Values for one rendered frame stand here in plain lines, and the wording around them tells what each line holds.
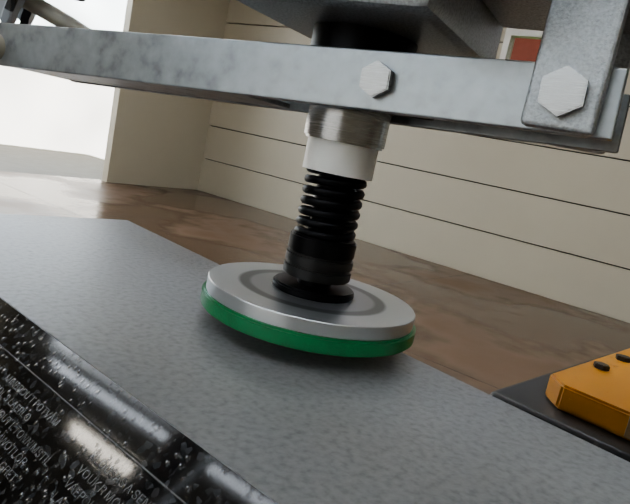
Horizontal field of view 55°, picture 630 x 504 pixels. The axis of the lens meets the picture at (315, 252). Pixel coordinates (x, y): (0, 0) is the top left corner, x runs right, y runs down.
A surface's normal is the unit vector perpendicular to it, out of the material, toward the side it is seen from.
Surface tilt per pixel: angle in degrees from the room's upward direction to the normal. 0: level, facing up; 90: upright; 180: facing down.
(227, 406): 0
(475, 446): 0
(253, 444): 0
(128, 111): 90
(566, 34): 90
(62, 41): 90
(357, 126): 90
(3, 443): 45
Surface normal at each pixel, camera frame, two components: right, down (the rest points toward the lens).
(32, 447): -0.31, -0.68
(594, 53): -0.47, 0.06
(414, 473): 0.20, -0.96
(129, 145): 0.77, 0.26
